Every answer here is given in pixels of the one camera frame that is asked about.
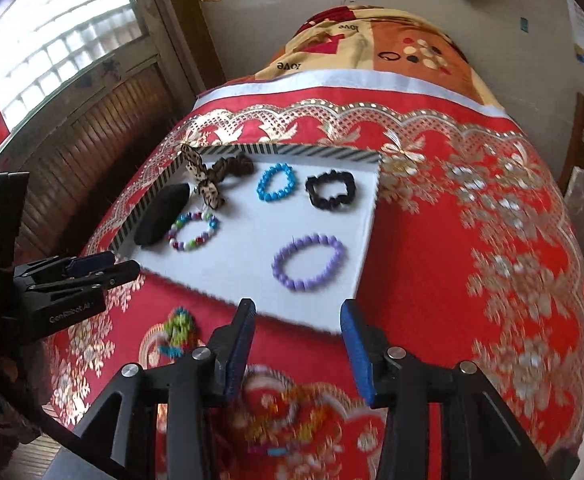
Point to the orange patterned blanket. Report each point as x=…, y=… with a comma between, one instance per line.
x=386, y=35

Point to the window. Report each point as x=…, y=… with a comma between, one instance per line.
x=62, y=40

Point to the red floral tablecloth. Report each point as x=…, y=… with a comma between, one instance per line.
x=446, y=260

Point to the black oval case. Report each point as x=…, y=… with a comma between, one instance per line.
x=164, y=215

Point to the brown scrunchie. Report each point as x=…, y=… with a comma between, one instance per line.
x=239, y=162

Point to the white tray with striped rim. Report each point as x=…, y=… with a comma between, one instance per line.
x=252, y=250

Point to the wooden slatted panel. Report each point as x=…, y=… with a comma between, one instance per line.
x=97, y=160

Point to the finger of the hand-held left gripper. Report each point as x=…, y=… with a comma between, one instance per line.
x=119, y=274
x=92, y=262

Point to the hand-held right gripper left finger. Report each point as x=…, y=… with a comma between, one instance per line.
x=237, y=360

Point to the small blue wall sticker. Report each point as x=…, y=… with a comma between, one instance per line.
x=524, y=25

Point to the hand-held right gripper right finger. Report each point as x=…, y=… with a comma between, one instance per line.
x=361, y=355

